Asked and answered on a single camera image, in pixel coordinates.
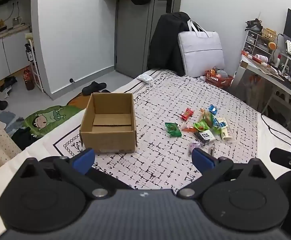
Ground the green snack packet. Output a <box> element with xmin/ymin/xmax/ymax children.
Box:
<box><xmin>165</xmin><ymin>122</ymin><xmax>182</xmax><ymax>137</ymax></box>

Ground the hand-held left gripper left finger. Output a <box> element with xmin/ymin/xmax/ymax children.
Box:
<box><xmin>19</xmin><ymin>148</ymin><xmax>116</xmax><ymax>200</ymax></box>

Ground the white desk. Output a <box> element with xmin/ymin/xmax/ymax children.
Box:
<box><xmin>234</xmin><ymin>54</ymin><xmax>291</xmax><ymax>122</ymax></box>

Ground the clear bag orange print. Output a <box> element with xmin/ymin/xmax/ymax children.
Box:
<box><xmin>245</xmin><ymin>72</ymin><xmax>263</xmax><ymax>93</ymax></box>

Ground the brown cardboard box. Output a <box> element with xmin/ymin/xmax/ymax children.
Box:
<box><xmin>79</xmin><ymin>92</ymin><xmax>137</xmax><ymax>154</ymax></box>

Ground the dark clothes pile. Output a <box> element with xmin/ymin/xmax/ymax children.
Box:
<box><xmin>12</xmin><ymin>127</ymin><xmax>40</xmax><ymax>150</ymax></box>

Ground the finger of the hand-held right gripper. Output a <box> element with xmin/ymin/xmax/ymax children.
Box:
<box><xmin>270</xmin><ymin>148</ymin><xmax>291</xmax><ymax>178</ymax></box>

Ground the white narrow rack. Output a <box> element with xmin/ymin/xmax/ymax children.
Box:
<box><xmin>26</xmin><ymin>32</ymin><xmax>45</xmax><ymax>93</ymax></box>

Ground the brown oil bottle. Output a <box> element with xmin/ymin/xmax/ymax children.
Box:
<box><xmin>23</xmin><ymin>67</ymin><xmax>35</xmax><ymax>91</ymax></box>

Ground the cream snack packet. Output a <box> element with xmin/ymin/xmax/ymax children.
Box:
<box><xmin>216</xmin><ymin>117</ymin><xmax>233</xmax><ymax>141</ymax></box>

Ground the black door handle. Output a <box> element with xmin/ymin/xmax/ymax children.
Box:
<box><xmin>157</xmin><ymin>0</ymin><xmax>173</xmax><ymax>13</ymax></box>

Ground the white cabinet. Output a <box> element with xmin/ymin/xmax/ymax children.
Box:
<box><xmin>0</xmin><ymin>27</ymin><xmax>33</xmax><ymax>83</ymax></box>

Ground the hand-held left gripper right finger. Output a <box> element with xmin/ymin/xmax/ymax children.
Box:
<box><xmin>177</xmin><ymin>147</ymin><xmax>276</xmax><ymax>199</ymax></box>

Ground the red plastic basket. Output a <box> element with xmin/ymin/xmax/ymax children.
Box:
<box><xmin>205</xmin><ymin>70</ymin><xmax>234</xmax><ymax>89</ymax></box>

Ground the orange snack packet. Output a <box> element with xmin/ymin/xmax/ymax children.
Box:
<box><xmin>181</xmin><ymin>124</ymin><xmax>198</xmax><ymax>133</ymax></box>

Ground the grey drawer organizer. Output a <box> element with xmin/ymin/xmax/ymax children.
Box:
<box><xmin>243</xmin><ymin>29</ymin><xmax>273</xmax><ymax>56</ymax></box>

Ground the small bright green packet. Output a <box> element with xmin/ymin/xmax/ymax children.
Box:
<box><xmin>194</xmin><ymin>121</ymin><xmax>209</xmax><ymax>132</ymax></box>

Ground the black bottle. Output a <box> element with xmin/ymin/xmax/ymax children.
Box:
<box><xmin>25</xmin><ymin>44</ymin><xmax>33</xmax><ymax>62</ymax></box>

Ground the black white patterned blanket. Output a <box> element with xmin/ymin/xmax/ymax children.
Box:
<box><xmin>53</xmin><ymin>69</ymin><xmax>258</xmax><ymax>190</ymax></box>

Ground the green cartoon floor mat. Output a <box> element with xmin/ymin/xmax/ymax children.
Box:
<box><xmin>23</xmin><ymin>105</ymin><xmax>83</xmax><ymax>137</ymax></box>

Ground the woven basket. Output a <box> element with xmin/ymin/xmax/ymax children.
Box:
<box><xmin>262</xmin><ymin>28</ymin><xmax>277</xmax><ymax>40</ymax></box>

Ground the red snack bar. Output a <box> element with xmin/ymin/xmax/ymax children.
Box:
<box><xmin>180</xmin><ymin>108</ymin><xmax>194</xmax><ymax>121</ymax></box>

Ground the black white snack packet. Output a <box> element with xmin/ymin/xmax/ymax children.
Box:
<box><xmin>193</xmin><ymin>129</ymin><xmax>216</xmax><ymax>145</ymax></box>

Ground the black jacket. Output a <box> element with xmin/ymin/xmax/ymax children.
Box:
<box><xmin>147</xmin><ymin>12</ymin><xmax>194</xmax><ymax>77</ymax></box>

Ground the white laptop bag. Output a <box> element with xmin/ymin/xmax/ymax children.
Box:
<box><xmin>177</xmin><ymin>19</ymin><xmax>225</xmax><ymax>77</ymax></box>

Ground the orange floor mat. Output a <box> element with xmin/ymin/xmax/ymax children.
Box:
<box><xmin>67</xmin><ymin>92</ymin><xmax>91</xmax><ymax>108</ymax></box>

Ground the purple snack packet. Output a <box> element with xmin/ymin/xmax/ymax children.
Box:
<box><xmin>188</xmin><ymin>141</ymin><xmax>203</xmax><ymax>155</ymax></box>

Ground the black cable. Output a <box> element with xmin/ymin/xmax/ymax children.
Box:
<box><xmin>260</xmin><ymin>112</ymin><xmax>291</xmax><ymax>147</ymax></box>

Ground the green yellow bun packet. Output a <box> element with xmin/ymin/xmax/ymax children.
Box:
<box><xmin>199</xmin><ymin>108</ymin><xmax>217</xmax><ymax>128</ymax></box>

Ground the grey door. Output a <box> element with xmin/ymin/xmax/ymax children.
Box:
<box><xmin>115</xmin><ymin>0</ymin><xmax>184</xmax><ymax>78</ymax></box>

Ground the white face mask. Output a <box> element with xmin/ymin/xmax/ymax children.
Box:
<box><xmin>137</xmin><ymin>74</ymin><xmax>161</xmax><ymax>89</ymax></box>

